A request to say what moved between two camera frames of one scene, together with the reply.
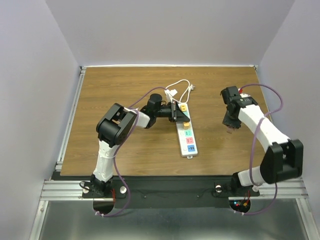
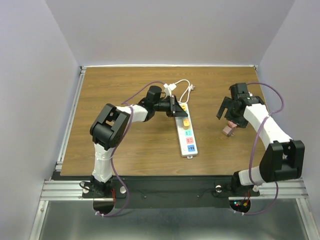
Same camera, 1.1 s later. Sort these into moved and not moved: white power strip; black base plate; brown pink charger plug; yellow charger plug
Moved: brown pink charger plug
Not moved: yellow charger plug; white power strip; black base plate
